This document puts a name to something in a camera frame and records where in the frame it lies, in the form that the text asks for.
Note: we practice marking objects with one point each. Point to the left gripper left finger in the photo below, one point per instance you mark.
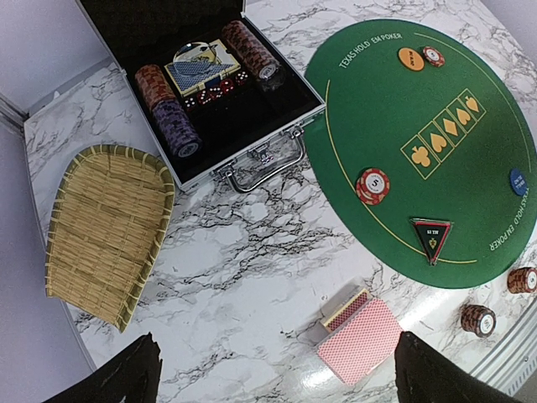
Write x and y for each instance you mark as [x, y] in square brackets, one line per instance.
[133, 375]

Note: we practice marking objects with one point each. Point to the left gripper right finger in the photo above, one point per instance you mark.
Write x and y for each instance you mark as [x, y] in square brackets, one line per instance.
[425, 375]

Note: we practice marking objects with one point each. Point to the dark brown poker chip stack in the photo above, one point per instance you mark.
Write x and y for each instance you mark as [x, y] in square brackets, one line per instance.
[478, 319]

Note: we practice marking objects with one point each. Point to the red poker chip stack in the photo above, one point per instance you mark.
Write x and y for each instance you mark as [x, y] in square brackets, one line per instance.
[522, 280]

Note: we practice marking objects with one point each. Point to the black triangular all-in button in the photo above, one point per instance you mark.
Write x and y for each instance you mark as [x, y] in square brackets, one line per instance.
[432, 235]

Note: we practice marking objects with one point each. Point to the red chips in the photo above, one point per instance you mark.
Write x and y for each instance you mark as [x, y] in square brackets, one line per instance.
[373, 186]

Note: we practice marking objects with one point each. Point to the orange round blind button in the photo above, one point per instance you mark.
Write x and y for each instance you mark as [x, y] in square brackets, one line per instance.
[411, 59]

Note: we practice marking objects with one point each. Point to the red playing card deck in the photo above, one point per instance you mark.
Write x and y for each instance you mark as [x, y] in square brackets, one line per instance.
[361, 343]

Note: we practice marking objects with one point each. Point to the playing card box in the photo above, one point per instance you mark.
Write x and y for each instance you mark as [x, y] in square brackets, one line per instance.
[346, 309]

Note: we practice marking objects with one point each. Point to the woven bamboo tray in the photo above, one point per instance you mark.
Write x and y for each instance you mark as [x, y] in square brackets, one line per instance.
[107, 226]

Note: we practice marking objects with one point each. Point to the blue round blind button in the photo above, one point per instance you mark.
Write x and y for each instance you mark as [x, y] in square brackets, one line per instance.
[518, 182]

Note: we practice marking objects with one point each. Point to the round green poker mat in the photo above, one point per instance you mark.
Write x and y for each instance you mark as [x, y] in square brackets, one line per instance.
[446, 137]

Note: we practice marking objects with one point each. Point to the red purple chip row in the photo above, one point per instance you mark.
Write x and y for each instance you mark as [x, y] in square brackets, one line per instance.
[179, 133]

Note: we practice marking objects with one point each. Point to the aluminium poker chip case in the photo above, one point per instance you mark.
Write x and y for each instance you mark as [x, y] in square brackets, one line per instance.
[219, 99]

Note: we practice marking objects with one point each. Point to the red dice row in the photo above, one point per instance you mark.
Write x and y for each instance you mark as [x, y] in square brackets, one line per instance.
[216, 91]

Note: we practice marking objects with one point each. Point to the blue card deck in case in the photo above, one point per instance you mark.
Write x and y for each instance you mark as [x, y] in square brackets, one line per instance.
[196, 65]

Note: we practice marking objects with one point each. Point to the dark red chip row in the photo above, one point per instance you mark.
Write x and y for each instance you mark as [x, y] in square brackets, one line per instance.
[255, 56]

